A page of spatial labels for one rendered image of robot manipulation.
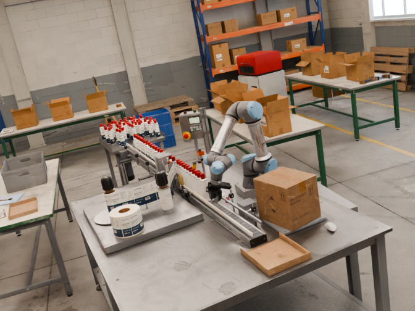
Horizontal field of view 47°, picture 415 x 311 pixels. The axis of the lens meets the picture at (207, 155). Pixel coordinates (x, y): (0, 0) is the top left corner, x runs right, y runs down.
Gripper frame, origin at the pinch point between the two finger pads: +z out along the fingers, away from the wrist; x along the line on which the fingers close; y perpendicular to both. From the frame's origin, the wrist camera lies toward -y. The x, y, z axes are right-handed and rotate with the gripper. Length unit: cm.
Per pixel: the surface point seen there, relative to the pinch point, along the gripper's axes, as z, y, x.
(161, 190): -2.1, 31.1, -21.8
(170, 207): 9.2, 27.7, -14.2
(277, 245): -23, -6, 60
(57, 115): 300, 38, -507
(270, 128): 77, -127, -121
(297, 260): -36, -4, 78
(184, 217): 6.6, 23.2, -0.7
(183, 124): -22, 0, -57
